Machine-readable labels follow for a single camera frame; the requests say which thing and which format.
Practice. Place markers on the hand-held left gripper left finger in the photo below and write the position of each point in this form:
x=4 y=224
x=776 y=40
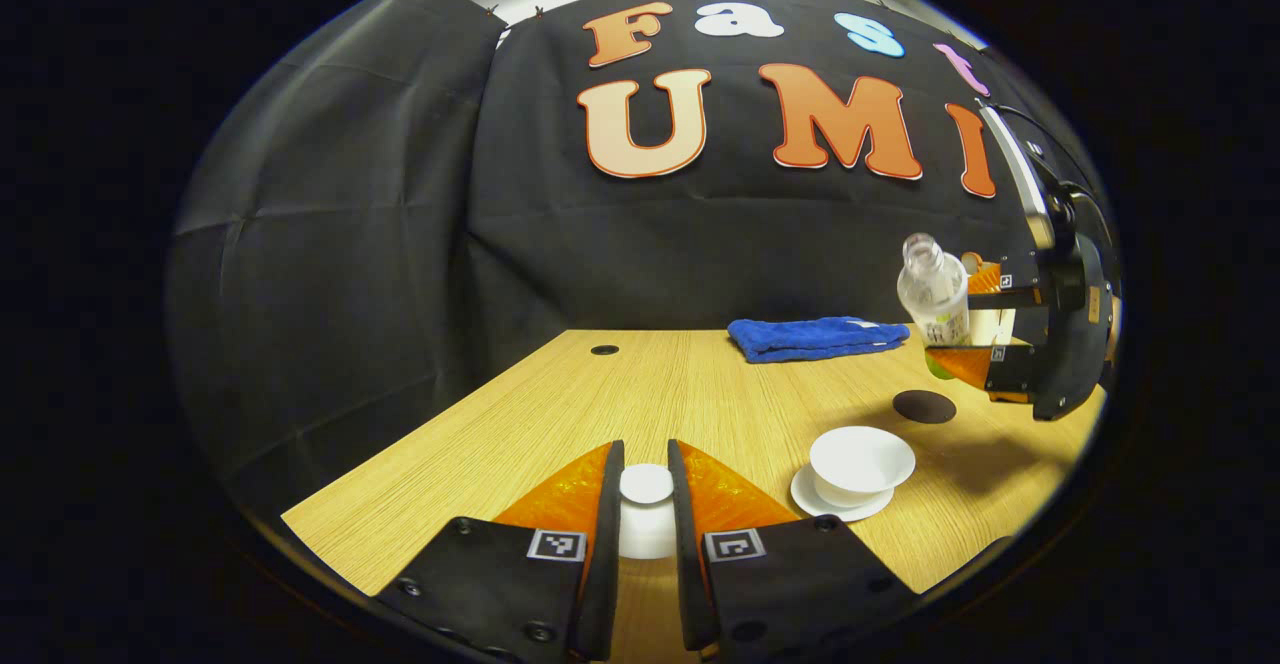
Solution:
x=608 y=544

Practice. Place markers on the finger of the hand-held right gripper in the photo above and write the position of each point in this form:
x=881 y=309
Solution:
x=1010 y=369
x=1015 y=294

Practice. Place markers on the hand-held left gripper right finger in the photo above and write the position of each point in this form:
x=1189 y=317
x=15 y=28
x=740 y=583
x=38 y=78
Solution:
x=684 y=544

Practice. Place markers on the white teacup lid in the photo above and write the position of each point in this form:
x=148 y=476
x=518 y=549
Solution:
x=647 y=514

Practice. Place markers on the clear plastic water bottle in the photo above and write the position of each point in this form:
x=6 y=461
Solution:
x=935 y=294

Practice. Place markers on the dark round coaster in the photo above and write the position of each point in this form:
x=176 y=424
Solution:
x=924 y=406

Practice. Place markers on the white teacup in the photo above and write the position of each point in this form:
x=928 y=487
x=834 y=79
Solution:
x=860 y=459

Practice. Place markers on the brown bread slice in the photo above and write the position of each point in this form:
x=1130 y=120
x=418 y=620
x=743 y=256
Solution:
x=970 y=262

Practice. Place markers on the white saucer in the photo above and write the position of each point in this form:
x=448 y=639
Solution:
x=803 y=494

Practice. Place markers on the blue folded towel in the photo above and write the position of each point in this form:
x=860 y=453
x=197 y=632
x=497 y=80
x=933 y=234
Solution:
x=815 y=337

